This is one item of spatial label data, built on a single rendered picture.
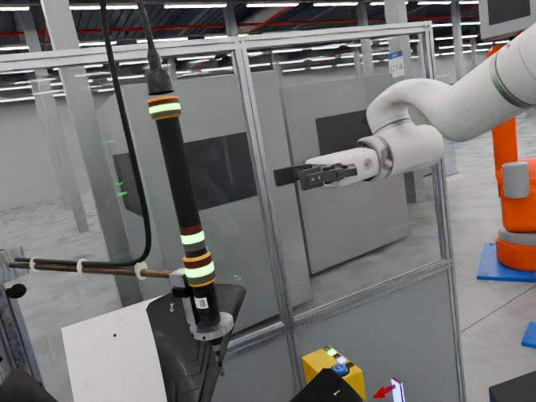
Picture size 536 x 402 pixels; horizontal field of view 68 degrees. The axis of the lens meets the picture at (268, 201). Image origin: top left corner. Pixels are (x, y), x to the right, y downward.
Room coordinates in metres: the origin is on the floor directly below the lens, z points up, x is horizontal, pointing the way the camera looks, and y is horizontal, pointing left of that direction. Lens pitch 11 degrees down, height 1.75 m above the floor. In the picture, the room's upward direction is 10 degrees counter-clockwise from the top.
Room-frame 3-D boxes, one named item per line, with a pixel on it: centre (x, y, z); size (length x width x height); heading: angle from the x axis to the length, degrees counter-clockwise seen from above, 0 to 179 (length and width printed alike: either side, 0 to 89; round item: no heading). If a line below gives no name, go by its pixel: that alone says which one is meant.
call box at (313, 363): (1.01, -0.09, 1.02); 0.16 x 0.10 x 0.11; 23
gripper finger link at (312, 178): (0.63, -0.09, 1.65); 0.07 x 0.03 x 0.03; 113
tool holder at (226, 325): (0.60, 0.13, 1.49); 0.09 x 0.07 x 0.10; 58
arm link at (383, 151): (0.74, -0.20, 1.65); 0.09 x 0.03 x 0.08; 23
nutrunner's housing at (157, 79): (0.60, 0.12, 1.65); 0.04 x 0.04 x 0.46
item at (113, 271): (0.76, 0.38, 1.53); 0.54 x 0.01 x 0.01; 58
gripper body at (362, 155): (0.72, -0.15, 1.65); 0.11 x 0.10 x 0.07; 113
